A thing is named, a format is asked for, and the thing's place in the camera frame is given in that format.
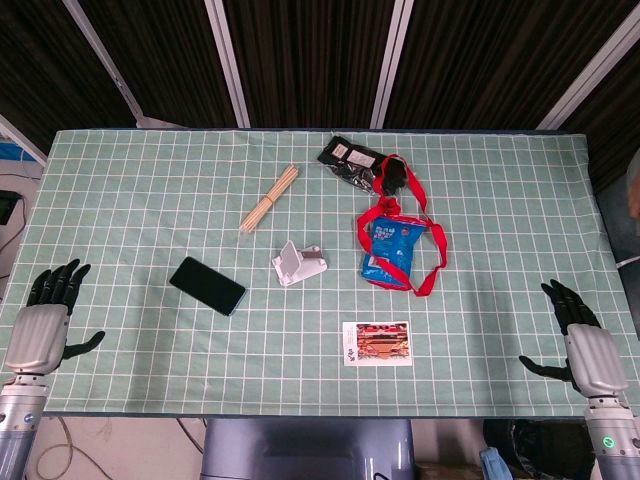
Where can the black smartphone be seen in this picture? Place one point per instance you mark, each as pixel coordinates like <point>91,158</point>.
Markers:
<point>207,286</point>

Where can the white folding phone stand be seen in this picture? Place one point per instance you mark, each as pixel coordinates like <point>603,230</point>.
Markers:
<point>300,270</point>

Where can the person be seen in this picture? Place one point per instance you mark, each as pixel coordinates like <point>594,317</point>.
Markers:
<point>617,215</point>

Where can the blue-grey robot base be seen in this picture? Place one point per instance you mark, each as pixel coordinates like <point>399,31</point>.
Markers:
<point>310,450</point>

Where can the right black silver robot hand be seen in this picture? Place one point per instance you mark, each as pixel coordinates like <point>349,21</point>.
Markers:
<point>595,355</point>

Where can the black device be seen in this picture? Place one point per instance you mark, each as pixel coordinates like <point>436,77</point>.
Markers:
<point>7,207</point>

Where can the wooden stick bundle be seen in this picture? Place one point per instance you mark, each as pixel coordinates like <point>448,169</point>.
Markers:
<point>268,200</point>

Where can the printed postcard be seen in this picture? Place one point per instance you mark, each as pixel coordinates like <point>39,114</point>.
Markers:
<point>377,344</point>

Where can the white metal frame bar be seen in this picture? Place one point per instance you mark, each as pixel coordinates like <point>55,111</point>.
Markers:
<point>25,142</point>

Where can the small black pouch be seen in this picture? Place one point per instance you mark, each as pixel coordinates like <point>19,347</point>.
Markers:
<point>394,177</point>

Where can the black bin bag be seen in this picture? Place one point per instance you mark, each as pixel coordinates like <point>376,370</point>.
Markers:
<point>545,450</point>

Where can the white metal frame post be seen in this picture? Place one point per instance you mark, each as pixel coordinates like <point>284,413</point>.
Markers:
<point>395,60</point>
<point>585,75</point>
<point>227,60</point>
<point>107,65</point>

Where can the blue box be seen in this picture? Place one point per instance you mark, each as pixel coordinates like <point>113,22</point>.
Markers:
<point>10,151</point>

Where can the blue cloth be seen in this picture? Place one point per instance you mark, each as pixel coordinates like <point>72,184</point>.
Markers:
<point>494,465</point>

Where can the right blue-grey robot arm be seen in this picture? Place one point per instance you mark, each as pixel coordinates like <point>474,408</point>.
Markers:
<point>612,440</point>

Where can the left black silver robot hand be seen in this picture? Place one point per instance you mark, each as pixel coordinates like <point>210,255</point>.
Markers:
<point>37,335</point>

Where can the black plastic package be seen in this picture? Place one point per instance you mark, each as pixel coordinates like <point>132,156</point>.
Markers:
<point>345,157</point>

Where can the blue snack bag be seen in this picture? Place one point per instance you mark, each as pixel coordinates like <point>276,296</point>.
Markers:
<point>395,245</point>

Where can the black pleated curtain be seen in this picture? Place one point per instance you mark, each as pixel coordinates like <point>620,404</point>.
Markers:
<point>310,60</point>

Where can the green checked tablecloth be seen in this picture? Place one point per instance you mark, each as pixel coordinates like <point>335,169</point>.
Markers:
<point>150,200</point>

